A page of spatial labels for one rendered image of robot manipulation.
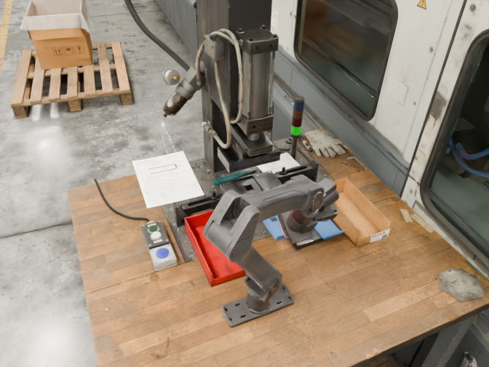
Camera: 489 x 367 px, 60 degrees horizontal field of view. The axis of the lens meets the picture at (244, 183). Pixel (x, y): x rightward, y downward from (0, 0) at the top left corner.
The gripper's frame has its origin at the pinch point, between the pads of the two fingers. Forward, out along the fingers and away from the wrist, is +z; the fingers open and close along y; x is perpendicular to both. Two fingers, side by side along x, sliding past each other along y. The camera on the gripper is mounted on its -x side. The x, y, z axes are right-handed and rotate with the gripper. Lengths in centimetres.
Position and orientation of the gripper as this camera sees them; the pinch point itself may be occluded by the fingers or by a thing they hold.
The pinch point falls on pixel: (287, 234)
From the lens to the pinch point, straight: 126.8
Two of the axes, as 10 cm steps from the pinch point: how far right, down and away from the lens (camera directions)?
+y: -3.3, -8.6, 3.9
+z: -1.8, 4.7, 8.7
